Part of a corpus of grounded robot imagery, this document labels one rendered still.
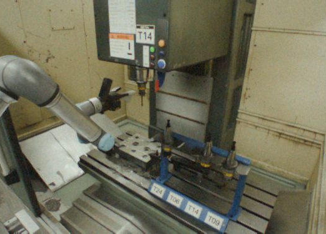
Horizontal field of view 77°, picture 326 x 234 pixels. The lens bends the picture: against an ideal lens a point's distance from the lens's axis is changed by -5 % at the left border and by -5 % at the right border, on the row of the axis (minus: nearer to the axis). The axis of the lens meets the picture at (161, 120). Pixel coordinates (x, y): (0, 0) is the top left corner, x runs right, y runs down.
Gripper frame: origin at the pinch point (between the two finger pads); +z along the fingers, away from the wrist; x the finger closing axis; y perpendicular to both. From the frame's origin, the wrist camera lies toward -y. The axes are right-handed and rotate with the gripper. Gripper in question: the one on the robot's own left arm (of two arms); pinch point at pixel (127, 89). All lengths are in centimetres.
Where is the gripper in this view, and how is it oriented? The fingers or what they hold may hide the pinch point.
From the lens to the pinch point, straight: 119.3
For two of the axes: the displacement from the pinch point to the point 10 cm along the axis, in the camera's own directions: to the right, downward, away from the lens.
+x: 8.0, 2.7, -5.4
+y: 0.1, 8.9, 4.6
